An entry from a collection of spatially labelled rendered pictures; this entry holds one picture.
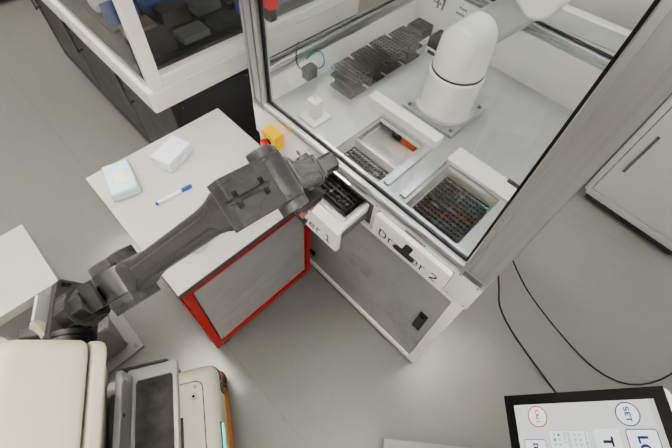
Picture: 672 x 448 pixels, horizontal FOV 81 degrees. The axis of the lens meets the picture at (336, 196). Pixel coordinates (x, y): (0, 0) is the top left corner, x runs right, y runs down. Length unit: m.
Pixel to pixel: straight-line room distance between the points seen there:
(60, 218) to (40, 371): 2.03
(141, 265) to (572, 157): 0.75
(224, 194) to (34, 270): 1.10
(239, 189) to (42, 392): 0.38
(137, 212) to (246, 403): 0.97
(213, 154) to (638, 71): 1.36
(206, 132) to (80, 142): 1.44
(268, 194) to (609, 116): 0.52
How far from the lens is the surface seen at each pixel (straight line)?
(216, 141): 1.68
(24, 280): 1.57
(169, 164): 1.58
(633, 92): 0.71
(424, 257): 1.22
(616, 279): 2.73
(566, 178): 0.82
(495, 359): 2.20
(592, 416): 1.03
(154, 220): 1.51
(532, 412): 1.08
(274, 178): 0.58
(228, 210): 0.55
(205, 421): 1.73
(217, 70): 1.84
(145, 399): 0.99
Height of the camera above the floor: 1.96
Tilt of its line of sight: 54 degrees down
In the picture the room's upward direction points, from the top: 6 degrees clockwise
